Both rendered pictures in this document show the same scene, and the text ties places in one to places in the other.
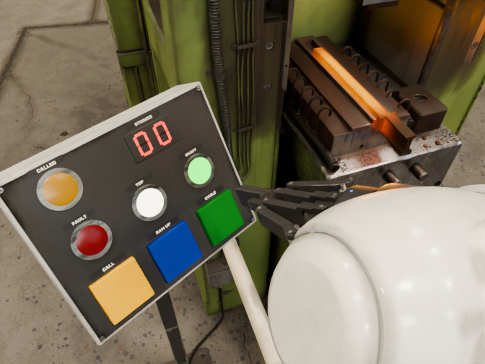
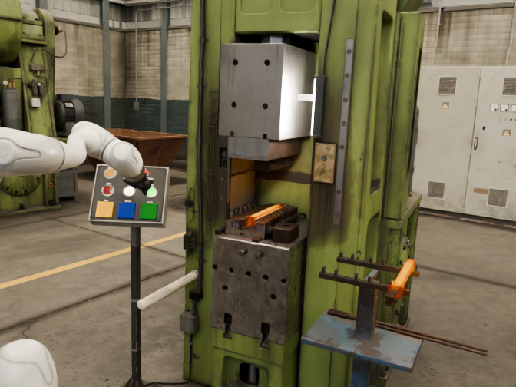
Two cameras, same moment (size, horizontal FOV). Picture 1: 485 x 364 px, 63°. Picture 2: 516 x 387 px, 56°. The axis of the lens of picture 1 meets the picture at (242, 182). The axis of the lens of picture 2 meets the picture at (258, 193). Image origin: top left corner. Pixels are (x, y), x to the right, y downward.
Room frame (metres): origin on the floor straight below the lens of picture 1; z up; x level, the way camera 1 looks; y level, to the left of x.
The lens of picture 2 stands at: (-0.78, -1.82, 1.53)
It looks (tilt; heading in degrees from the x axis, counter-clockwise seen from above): 11 degrees down; 44
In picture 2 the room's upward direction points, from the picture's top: 2 degrees clockwise
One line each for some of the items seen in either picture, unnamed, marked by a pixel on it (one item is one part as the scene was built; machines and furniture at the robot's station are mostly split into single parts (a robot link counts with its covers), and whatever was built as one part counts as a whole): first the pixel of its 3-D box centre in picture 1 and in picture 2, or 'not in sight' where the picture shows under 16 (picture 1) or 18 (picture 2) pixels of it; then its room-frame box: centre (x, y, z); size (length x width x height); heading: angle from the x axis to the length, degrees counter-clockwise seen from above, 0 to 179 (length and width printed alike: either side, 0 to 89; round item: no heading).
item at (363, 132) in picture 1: (328, 87); (263, 218); (0.92, -0.23, 0.96); 0.42 x 0.20 x 0.09; 20
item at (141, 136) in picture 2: not in sight; (128, 155); (3.97, 6.13, 0.43); 1.89 x 1.20 x 0.85; 100
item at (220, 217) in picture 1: (219, 217); (148, 211); (0.44, 0.04, 1.01); 0.07 x 0.05 x 0.07; 135
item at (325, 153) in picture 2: not in sight; (324, 163); (0.95, -0.55, 1.27); 0.09 x 0.02 x 0.17; 110
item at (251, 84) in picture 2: not in sight; (277, 93); (0.93, -0.27, 1.56); 0.42 x 0.39 x 0.40; 20
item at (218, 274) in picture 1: (219, 271); (189, 322); (0.71, 0.08, 0.36); 0.09 x 0.07 x 0.12; 110
